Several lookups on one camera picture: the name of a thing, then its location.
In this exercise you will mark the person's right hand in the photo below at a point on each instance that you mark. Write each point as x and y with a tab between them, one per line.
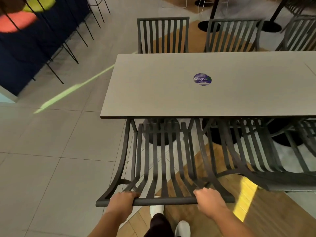
211	202

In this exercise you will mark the person's left hand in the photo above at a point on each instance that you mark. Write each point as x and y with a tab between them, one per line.
121	204

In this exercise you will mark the person's right fingers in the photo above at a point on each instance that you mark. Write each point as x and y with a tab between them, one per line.
201	191

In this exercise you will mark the person's left fingers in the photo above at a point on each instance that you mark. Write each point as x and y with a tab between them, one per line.
132	194

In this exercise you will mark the dark grey slatted metal chair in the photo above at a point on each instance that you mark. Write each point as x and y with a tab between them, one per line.
233	22
308	135
163	201
163	20
249	157
300	29

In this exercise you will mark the person's right forearm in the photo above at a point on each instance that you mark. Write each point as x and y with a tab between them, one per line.
230	224

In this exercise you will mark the person's left forearm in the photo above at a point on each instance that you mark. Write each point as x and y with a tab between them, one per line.
109	224

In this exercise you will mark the person's white left shoe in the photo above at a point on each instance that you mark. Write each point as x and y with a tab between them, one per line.
156	210

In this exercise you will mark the person's white shoe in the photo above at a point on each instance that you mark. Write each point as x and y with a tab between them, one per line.
182	229
156	210

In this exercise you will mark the person's dark trouser leg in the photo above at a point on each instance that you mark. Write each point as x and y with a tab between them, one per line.
158	225

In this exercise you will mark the person's white right shoe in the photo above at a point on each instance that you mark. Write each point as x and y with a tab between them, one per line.
182	229

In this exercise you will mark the black round table base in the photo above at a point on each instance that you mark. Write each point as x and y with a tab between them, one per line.
158	135
281	135

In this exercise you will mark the long grey table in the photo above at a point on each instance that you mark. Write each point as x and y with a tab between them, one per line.
172	91

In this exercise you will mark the round blue sticker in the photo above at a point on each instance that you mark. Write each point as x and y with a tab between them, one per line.
202	79

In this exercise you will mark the navy counter with coloured circles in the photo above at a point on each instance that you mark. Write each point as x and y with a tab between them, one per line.
27	56

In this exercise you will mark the black pedestal table leg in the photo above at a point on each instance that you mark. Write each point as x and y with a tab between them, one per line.
203	25
270	26

